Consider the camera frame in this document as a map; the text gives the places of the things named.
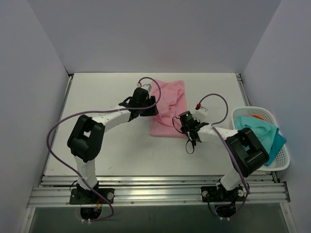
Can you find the white plastic laundry basket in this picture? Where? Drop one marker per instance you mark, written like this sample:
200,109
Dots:
282,159

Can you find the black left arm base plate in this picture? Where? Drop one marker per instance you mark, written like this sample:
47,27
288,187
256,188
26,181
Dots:
81,196

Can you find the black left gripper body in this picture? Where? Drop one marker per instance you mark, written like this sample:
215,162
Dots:
148,109

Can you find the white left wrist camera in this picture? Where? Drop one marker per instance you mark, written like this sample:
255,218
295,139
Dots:
147,86

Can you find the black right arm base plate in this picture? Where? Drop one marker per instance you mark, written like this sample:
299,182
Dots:
219,194

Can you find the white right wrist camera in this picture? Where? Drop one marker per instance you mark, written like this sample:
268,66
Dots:
200,112

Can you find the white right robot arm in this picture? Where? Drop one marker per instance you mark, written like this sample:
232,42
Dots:
246,152

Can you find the teal t shirt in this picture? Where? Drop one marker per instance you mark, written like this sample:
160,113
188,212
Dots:
267,133

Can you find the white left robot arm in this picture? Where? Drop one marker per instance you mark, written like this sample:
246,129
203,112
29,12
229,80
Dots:
86,138

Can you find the orange garment in basket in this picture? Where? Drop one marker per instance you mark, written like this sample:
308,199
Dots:
258,117

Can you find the pink t shirt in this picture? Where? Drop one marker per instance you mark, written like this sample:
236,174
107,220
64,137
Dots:
172,102

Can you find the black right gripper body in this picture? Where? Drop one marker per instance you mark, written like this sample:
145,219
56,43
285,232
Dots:
184,128

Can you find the aluminium front rail frame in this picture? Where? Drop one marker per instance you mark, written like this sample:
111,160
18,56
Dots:
54,191

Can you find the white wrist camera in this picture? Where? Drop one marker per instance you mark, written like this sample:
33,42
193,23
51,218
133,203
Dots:
147,86
200,112

